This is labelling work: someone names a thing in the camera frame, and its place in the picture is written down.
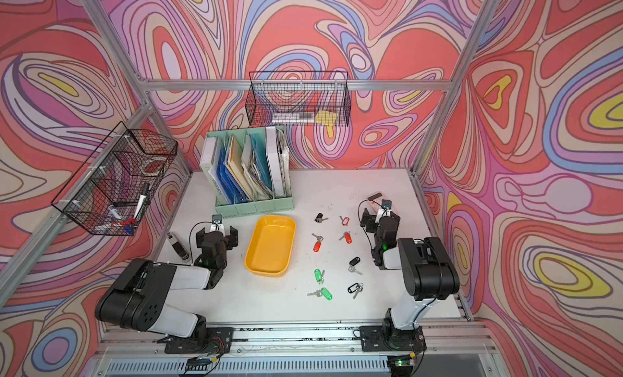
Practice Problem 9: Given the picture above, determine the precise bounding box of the key with red solid tag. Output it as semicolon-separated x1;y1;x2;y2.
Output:
339;231;352;244

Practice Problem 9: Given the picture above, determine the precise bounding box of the key with black tag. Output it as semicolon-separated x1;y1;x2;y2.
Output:
348;256;362;275
315;213;328;224
347;283;363;299

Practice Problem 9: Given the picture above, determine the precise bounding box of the key with red window tag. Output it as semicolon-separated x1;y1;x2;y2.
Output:
312;233;324;253

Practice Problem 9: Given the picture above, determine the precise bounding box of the key with long green tag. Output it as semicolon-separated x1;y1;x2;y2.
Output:
314;269;324;284

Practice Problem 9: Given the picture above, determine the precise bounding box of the key with green square-ish tag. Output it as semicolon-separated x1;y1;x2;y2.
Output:
308;288;333;301

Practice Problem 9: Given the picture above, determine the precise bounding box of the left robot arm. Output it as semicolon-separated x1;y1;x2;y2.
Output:
95;223;238;356

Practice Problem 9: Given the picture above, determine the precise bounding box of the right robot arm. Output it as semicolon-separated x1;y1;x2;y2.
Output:
360;209;460;354

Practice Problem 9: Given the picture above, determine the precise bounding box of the yellow plastic storage tray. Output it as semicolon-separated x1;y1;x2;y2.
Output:
244;215;296;277

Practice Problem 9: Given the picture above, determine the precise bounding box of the pink calculator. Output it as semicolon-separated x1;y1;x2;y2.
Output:
367;193;383;205

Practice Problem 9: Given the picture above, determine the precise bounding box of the green file organizer rack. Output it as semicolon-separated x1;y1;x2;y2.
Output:
200;126;295;218

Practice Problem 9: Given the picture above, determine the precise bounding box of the aluminium frame post right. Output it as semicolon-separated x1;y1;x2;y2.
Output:
410;0;501;177

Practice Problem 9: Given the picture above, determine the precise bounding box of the aluminium frame post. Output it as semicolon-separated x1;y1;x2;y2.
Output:
72;0;193;176
410;0;501;177

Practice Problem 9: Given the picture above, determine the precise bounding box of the black wire basket left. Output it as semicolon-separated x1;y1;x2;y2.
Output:
51;123;178;237

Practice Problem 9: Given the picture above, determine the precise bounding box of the black wire basket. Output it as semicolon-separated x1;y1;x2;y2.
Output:
51;123;178;237
245;69;351;127

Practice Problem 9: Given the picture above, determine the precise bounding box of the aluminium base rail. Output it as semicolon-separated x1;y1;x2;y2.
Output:
81;321;510;376

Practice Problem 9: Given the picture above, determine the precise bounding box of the black wire basket back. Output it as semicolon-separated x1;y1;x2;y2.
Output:
245;69;351;127

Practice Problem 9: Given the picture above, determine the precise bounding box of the aluminium frame post left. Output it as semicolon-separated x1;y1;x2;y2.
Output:
72;0;193;176

